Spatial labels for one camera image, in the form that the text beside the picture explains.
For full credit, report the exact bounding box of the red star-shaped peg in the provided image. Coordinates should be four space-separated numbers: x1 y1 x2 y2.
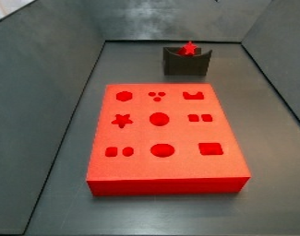
179 42 198 56

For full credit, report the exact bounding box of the red shape-sorting board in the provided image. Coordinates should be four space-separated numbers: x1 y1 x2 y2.
88 84 251 195

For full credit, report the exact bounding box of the dark grey cradle fixture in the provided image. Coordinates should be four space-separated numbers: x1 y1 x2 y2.
164 47 214 76

